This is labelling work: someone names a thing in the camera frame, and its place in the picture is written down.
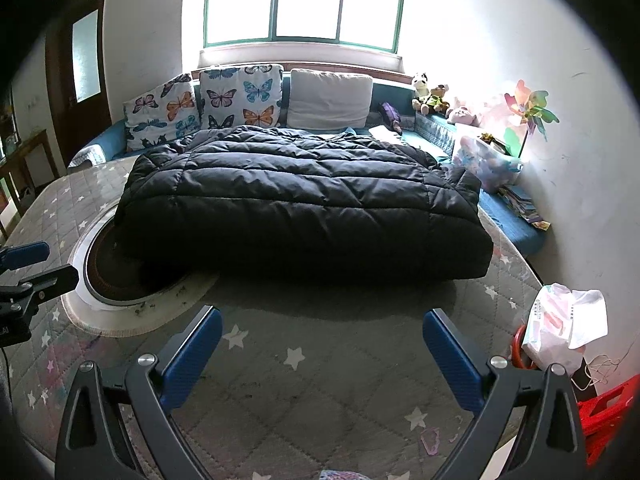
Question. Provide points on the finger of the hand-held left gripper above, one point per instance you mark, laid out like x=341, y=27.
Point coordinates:
x=50, y=282
x=25, y=255

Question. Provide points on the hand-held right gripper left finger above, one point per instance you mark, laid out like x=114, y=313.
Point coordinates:
x=192, y=360

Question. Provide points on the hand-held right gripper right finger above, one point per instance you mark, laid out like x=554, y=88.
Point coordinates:
x=452, y=360

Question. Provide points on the black down jacket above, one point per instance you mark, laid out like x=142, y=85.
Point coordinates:
x=300, y=200

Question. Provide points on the red plastic bin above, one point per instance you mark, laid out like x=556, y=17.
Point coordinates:
x=517, y=352

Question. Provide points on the wooden side table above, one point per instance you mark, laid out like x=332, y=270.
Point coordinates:
x=30, y=145

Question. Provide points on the white plastic bag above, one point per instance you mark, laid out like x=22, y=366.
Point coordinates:
x=560, y=325

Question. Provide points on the grey star quilted mat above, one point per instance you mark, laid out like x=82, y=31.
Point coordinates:
x=310, y=390

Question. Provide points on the wooden glass cabinet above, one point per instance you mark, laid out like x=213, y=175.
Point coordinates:
x=6, y=130

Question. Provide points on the blue sofa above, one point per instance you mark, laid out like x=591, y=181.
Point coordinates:
x=505, y=220

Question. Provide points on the red plastic stool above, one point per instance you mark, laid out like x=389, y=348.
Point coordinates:
x=607, y=410

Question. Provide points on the pile of picture cards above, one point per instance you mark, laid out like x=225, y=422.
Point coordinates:
x=525, y=207

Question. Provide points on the butterfly print pillow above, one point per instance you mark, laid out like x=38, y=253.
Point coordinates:
x=242, y=97
x=162, y=115

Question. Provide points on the clear plastic toy bag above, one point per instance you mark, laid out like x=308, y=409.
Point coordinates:
x=487, y=162

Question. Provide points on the dark wooden door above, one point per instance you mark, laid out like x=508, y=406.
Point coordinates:
x=90, y=60

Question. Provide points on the pink plush toy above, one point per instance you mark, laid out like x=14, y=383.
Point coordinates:
x=462, y=116

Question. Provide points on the purple folded umbrella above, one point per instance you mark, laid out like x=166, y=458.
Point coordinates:
x=392, y=116

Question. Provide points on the colourful pinwheel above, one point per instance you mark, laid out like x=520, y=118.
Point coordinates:
x=530, y=107

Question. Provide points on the panda plush toy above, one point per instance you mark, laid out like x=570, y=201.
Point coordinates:
x=421, y=91

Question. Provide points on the white pillow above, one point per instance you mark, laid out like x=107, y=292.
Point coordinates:
x=330, y=97

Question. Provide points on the green framed window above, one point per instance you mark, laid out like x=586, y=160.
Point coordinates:
x=305, y=0

